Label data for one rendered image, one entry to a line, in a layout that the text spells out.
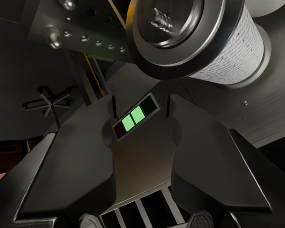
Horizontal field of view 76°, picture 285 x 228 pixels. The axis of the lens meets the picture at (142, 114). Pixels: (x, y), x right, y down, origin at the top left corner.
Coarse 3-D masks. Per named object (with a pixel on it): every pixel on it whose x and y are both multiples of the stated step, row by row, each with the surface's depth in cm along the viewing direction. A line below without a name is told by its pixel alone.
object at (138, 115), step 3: (138, 108) 67; (132, 111) 70; (135, 111) 69; (138, 111) 68; (141, 111) 67; (132, 114) 70; (135, 114) 69; (138, 114) 68; (141, 114) 67; (135, 117) 69; (138, 117) 68; (141, 117) 67; (144, 117) 66; (135, 120) 69; (138, 120) 68
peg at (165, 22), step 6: (150, 12) 17; (156, 12) 16; (150, 18) 17; (156, 18) 17; (162, 18) 17; (168, 18) 18; (150, 24) 17; (156, 24) 17; (162, 24) 17; (168, 24) 18; (162, 30) 19; (168, 30) 19
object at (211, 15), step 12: (204, 0) 18; (216, 0) 17; (204, 12) 18; (216, 12) 17; (204, 24) 18; (216, 24) 18; (192, 36) 19; (204, 36) 18; (144, 48) 23; (156, 48) 22; (180, 48) 20; (192, 48) 19; (156, 60) 22; (168, 60) 21; (180, 60) 20
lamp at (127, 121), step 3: (126, 117) 72; (129, 117) 71; (123, 120) 73; (126, 120) 72; (129, 120) 71; (132, 120) 70; (123, 123) 73; (126, 123) 72; (129, 123) 71; (132, 123) 70; (126, 126) 72; (129, 126) 71; (132, 126) 70; (126, 129) 72
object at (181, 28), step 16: (144, 0) 21; (160, 0) 19; (176, 0) 18; (192, 0) 17; (144, 16) 21; (176, 16) 18; (192, 16) 17; (144, 32) 21; (160, 32) 20; (176, 32) 18; (192, 32) 19
